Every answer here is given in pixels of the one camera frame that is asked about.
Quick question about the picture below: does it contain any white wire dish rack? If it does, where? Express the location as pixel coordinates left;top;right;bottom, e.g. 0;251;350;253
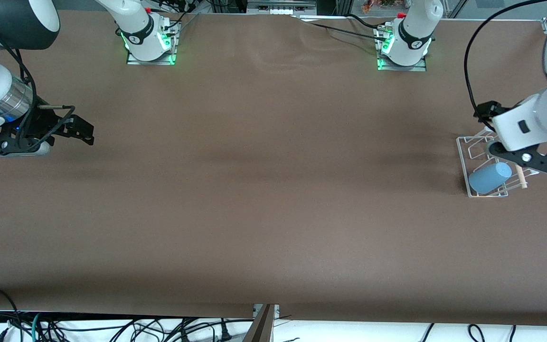
456;124;540;198

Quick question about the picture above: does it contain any blue plastic cup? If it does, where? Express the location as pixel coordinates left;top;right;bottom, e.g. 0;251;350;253
468;162;513;194

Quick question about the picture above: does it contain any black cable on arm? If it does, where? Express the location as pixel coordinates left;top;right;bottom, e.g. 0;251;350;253
0;7;75;153
463;0;547;131

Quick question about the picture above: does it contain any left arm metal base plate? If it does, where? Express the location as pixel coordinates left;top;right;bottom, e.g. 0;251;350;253
376;25;428;72

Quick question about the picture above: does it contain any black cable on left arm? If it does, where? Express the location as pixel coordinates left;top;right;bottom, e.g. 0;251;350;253
463;0;547;131

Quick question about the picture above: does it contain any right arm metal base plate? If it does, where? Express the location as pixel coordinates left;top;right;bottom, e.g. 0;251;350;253
126;18;178;66

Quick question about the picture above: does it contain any black looped cable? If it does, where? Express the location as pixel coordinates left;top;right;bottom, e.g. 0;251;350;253
467;323;487;342

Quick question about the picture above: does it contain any long black table cable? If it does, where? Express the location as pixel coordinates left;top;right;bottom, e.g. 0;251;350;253
292;16;390;41

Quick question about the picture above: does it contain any short black table cable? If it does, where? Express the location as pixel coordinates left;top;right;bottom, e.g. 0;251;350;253
347;13;393;30

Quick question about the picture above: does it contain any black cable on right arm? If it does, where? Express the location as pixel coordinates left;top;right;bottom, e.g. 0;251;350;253
0;7;75;153

